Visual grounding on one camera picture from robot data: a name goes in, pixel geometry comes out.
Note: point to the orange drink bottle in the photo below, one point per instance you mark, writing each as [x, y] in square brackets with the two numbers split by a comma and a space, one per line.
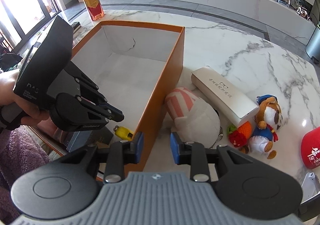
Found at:
[93, 2]

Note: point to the white dog plush striped hat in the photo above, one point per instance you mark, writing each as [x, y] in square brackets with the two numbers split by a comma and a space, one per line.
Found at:
[195, 114]

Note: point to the silver trash can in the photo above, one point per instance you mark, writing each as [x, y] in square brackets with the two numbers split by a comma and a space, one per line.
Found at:
[313, 44]

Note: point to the brown dog plush toy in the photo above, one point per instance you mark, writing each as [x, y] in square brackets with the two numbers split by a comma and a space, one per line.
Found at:
[267, 119]

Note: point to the orange cardboard box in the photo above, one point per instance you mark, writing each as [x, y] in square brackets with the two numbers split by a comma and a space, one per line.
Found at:
[140, 69]

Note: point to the small yellow toy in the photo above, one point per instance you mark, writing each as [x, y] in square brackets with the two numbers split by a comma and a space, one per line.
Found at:
[123, 132]

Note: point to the brown cardboard piece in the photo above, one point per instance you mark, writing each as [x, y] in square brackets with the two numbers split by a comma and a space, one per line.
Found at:
[102, 144]

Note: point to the white glasses case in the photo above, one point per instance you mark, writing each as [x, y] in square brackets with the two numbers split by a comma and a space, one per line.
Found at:
[225, 92]

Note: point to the black remote control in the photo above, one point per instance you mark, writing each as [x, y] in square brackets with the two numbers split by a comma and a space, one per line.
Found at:
[75, 25]

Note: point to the purple fuzzy blanket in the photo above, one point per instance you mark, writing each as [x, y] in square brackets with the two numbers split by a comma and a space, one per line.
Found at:
[17, 165]

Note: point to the white phone stand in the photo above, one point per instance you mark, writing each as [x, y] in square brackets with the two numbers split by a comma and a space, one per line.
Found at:
[311, 187]

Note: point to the person's left hand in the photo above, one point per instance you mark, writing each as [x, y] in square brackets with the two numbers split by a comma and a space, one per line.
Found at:
[22, 104]

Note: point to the orange and red crochet toy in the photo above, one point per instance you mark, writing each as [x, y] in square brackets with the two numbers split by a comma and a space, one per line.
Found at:
[241, 132]

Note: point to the metal keyring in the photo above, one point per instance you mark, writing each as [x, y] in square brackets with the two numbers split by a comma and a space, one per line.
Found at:
[220, 136]

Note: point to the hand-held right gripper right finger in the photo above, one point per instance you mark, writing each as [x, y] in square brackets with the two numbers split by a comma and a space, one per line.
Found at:
[174, 149]

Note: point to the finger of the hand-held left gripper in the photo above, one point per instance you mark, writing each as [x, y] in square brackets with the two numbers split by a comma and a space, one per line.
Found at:
[113, 114]
[90, 84]

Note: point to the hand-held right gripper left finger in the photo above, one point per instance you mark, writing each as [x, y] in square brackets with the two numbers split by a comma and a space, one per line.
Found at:
[140, 147]

